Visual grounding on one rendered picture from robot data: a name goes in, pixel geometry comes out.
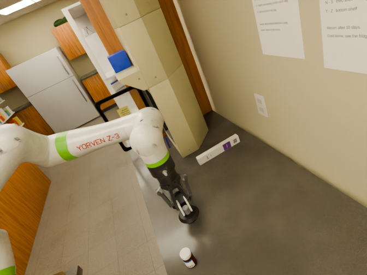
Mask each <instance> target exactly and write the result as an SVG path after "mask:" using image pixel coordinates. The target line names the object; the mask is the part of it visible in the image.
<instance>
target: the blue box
mask: <svg viewBox="0 0 367 275"><path fill-rule="evenodd" d="M107 59H108V60H109V62H110V64H111V66H112V68H113V70H114V71H115V73H118V72H120V71H122V70H124V69H127V68H129V67H131V66H132V65H131V63H130V61H129V59H128V57H127V55H126V53H125V51H124V50H120V51H118V52H116V53H113V54H111V55H109V56H107Z"/></svg>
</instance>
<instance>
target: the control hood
mask: <svg viewBox="0 0 367 275"><path fill-rule="evenodd" d="M114 74H115V76H116V77H117V79H118V81H119V83H122V84H125V85H128V86H131V87H134V88H138V89H141V90H143V91H145V90H147V89H148V86H147V84H146V82H145V80H144V78H143V76H142V74H141V72H140V70H139V69H137V68H136V67H135V66H133V65H132V66H131V67H129V68H127V69H124V70H122V71H120V72H118V73H115V71H114Z"/></svg>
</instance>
